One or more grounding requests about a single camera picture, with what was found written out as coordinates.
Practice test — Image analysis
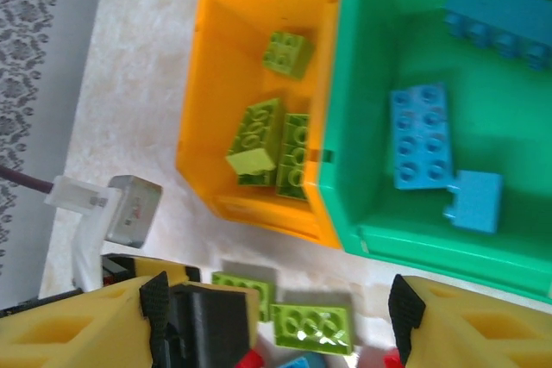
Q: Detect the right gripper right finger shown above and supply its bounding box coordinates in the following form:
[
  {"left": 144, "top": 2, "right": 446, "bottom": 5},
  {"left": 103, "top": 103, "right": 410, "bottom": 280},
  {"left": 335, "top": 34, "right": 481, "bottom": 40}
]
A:
[{"left": 387, "top": 274, "right": 552, "bottom": 368}]

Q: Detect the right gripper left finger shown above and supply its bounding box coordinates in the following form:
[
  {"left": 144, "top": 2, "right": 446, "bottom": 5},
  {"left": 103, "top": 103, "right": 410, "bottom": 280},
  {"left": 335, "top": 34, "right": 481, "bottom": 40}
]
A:
[{"left": 0, "top": 271, "right": 171, "bottom": 368}]

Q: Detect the lime two-by-four lego brick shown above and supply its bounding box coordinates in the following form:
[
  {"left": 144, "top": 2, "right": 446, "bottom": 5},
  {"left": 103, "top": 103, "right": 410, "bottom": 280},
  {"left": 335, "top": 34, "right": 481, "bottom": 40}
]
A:
[
  {"left": 269, "top": 303, "right": 355, "bottom": 359},
  {"left": 274, "top": 112, "right": 311, "bottom": 202},
  {"left": 210, "top": 271, "right": 277, "bottom": 322},
  {"left": 232, "top": 97, "right": 285, "bottom": 160}
]

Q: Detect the red two-by-two lego brick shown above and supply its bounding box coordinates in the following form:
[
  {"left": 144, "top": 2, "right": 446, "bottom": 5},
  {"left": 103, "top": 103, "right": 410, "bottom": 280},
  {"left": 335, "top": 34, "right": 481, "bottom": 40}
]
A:
[
  {"left": 381, "top": 348, "right": 405, "bottom": 368},
  {"left": 235, "top": 348, "right": 265, "bottom": 368}
]

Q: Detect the blue two-by-four lego brick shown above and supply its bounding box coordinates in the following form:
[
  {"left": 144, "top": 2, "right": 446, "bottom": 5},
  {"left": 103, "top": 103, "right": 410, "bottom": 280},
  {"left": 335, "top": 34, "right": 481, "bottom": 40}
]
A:
[
  {"left": 284, "top": 352, "right": 329, "bottom": 368},
  {"left": 443, "top": 0, "right": 552, "bottom": 72},
  {"left": 390, "top": 81, "right": 459, "bottom": 191}
]

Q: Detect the blue two-by-two lego brick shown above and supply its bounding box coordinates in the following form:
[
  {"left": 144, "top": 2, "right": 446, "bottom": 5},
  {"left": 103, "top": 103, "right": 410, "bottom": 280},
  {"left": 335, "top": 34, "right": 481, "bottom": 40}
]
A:
[{"left": 442, "top": 169, "right": 505, "bottom": 235}]

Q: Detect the green plastic bin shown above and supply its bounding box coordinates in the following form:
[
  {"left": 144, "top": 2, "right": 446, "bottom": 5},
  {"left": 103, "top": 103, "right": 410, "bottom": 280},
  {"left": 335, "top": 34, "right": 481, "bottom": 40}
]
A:
[{"left": 317, "top": 0, "right": 552, "bottom": 305}]

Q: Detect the orange plastic bin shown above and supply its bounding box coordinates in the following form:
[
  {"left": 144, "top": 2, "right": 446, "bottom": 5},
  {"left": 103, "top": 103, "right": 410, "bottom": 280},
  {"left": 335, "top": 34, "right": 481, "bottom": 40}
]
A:
[{"left": 174, "top": 0, "right": 346, "bottom": 251}]

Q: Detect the lime two-by-two lego brick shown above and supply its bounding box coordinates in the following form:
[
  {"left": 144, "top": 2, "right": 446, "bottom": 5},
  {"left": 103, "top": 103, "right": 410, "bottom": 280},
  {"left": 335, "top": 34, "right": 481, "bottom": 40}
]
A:
[{"left": 261, "top": 30, "right": 316, "bottom": 81}]

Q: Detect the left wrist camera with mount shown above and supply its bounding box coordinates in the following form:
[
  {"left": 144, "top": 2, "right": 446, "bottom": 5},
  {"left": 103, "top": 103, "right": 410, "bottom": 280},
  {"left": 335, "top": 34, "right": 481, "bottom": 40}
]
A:
[{"left": 42, "top": 173, "right": 164, "bottom": 296}]

